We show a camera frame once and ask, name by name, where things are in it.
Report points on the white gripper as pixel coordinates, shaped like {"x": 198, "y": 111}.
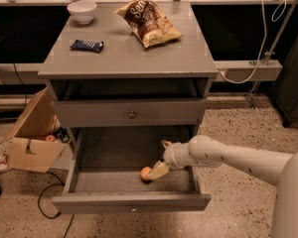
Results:
{"x": 171, "y": 156}

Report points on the orange fruit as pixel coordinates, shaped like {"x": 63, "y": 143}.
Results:
{"x": 145, "y": 172}

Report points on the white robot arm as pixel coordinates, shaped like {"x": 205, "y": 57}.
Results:
{"x": 276, "y": 168}

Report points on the grey wooden drawer cabinet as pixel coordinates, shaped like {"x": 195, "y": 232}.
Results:
{"x": 124, "y": 69}

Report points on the red apple in box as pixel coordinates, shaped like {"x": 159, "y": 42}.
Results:
{"x": 50, "y": 138}

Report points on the open cardboard box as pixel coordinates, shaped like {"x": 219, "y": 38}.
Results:
{"x": 29, "y": 151}

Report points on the brown chips bag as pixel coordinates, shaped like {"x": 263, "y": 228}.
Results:
{"x": 148, "y": 23}

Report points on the dark blue candy bar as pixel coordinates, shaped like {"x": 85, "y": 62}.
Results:
{"x": 88, "y": 46}

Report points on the metal tripod stand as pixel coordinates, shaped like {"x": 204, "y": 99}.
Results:
{"x": 264, "y": 57}

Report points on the red white sneaker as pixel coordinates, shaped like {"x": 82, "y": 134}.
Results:
{"x": 3, "y": 163}

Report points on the white ceramic bowl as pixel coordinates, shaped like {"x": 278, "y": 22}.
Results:
{"x": 82, "y": 11}

